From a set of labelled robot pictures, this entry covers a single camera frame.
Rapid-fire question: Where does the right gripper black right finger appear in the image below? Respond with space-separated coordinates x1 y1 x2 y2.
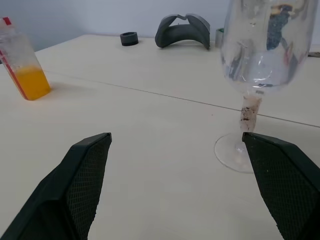
241 131 320 240

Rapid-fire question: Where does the clear tape roll green core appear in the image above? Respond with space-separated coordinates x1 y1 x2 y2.
215 28 225 48

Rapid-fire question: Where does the clear bottle with orange juice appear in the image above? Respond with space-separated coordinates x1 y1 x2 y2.
0 16 52 101

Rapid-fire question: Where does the grey curved plastic shell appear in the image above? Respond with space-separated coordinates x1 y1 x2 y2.
154 14 212 51

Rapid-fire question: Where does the black round ring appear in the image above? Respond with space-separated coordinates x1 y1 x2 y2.
119 31 139 47

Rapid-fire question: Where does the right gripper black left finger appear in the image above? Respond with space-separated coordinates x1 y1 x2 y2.
0 132 113 240

